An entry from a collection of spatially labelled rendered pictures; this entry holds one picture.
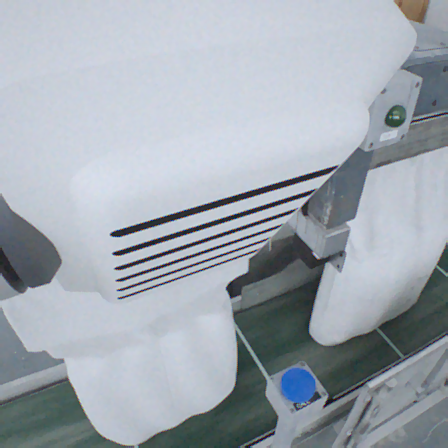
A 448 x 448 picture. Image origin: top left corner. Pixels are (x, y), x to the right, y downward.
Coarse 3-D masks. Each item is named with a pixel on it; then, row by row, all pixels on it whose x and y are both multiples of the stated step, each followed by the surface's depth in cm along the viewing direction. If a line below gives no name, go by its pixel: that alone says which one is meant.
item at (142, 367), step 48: (48, 288) 67; (192, 288) 84; (48, 336) 75; (96, 336) 78; (144, 336) 79; (192, 336) 83; (96, 384) 78; (144, 384) 84; (192, 384) 93; (144, 432) 98
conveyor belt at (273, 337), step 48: (432, 288) 144; (240, 336) 129; (288, 336) 129; (384, 336) 129; (432, 336) 128; (240, 384) 116; (336, 384) 116; (0, 432) 104; (48, 432) 104; (96, 432) 105; (192, 432) 105; (240, 432) 105
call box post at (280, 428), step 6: (276, 426) 80; (282, 426) 77; (294, 426) 77; (276, 432) 82; (282, 432) 78; (288, 432) 77; (276, 438) 83; (282, 438) 79; (288, 438) 80; (276, 444) 84; (282, 444) 81; (288, 444) 83
